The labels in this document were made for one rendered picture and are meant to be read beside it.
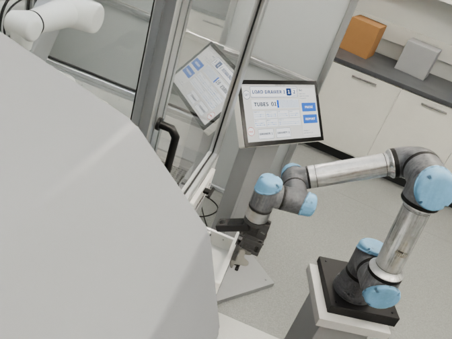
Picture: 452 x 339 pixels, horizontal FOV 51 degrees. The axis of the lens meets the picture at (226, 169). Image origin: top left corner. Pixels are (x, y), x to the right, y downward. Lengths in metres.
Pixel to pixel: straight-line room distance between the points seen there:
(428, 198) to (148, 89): 0.89
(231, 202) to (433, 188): 1.37
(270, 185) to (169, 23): 0.70
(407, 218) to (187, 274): 1.11
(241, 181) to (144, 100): 1.65
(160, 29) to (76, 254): 0.52
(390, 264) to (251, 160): 1.04
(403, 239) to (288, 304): 1.44
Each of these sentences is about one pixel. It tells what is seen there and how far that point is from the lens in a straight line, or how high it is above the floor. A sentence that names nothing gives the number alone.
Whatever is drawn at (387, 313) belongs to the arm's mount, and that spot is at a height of 0.80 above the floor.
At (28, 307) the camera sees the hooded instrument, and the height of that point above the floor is 1.71.
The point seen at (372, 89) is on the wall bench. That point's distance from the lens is 4.29.
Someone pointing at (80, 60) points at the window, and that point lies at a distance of 0.93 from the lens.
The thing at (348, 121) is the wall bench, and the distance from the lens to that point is 4.40.
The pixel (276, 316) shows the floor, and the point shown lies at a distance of 2.79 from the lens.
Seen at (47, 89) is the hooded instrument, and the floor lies 1.75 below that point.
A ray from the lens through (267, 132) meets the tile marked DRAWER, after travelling 2.23.
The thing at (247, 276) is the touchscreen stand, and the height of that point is 0.03.
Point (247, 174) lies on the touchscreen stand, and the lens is 2.45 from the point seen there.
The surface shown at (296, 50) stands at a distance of 2.97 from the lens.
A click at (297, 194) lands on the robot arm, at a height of 1.24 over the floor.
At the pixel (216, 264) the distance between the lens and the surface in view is 1.68.
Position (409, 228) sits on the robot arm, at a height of 1.24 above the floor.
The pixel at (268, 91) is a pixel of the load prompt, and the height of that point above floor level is 1.16.
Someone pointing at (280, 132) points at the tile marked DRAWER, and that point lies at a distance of 2.29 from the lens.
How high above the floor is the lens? 1.97
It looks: 32 degrees down
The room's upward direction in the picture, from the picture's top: 19 degrees clockwise
